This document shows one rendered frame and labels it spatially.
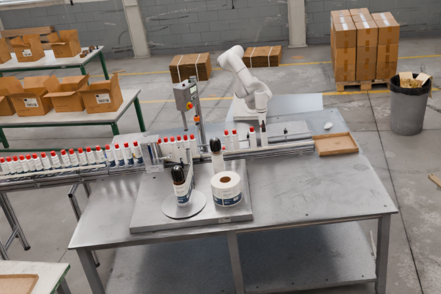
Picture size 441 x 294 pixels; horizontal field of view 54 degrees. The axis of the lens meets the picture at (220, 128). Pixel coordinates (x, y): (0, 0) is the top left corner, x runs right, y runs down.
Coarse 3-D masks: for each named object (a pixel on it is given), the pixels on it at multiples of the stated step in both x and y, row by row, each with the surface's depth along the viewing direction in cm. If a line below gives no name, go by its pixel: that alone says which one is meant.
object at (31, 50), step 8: (16, 40) 694; (24, 40) 706; (32, 40) 678; (16, 48) 683; (24, 48) 680; (32, 48) 679; (40, 48) 697; (16, 56) 691; (24, 56) 687; (32, 56) 684; (40, 56) 697
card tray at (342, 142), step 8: (312, 136) 353; (320, 136) 353; (328, 136) 353; (336, 136) 353; (344, 136) 351; (320, 144) 345; (328, 144) 344; (336, 144) 342; (344, 144) 341; (352, 144) 339; (320, 152) 330; (328, 152) 330; (336, 152) 330; (344, 152) 330
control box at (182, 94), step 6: (180, 84) 326; (186, 84) 324; (192, 84) 325; (174, 90) 322; (180, 90) 318; (186, 90) 320; (180, 96) 321; (186, 96) 321; (198, 96) 334; (180, 102) 324; (186, 102) 323; (192, 102) 329; (198, 102) 335; (180, 108) 327; (186, 108) 324
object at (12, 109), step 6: (0, 78) 512; (6, 78) 511; (12, 78) 510; (0, 84) 513; (6, 84) 512; (0, 90) 515; (6, 90) 514; (0, 96) 488; (6, 96) 489; (0, 102) 480; (6, 102) 492; (0, 108) 497; (6, 108) 496; (12, 108) 500; (0, 114) 501; (6, 114) 500; (12, 114) 499
